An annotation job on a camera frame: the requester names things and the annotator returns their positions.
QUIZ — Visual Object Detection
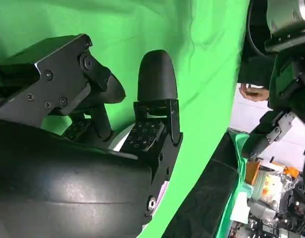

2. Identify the black backdrop cloth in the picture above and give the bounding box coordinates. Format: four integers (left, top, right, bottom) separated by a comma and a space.
167, 132, 242, 238

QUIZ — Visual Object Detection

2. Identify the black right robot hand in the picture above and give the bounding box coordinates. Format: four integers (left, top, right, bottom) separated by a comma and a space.
0, 33, 184, 238

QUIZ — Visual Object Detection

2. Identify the green table cloth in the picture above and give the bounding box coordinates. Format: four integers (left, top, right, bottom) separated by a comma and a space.
0, 0, 251, 238

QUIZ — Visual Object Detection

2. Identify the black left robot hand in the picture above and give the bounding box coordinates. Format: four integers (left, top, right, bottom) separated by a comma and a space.
241, 39, 305, 161

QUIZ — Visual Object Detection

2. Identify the green background cloth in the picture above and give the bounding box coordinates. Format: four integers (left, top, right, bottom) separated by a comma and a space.
226, 131, 254, 224

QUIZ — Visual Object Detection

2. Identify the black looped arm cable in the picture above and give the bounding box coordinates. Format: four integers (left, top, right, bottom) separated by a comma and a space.
246, 0, 277, 60

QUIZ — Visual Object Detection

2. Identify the clear plastic bag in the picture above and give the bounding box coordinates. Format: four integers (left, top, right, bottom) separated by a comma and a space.
253, 168, 304, 206

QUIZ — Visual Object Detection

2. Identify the person's hand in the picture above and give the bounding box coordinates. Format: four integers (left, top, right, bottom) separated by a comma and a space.
239, 83, 270, 101

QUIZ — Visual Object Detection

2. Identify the orange box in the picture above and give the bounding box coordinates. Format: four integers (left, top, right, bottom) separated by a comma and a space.
246, 160, 262, 184

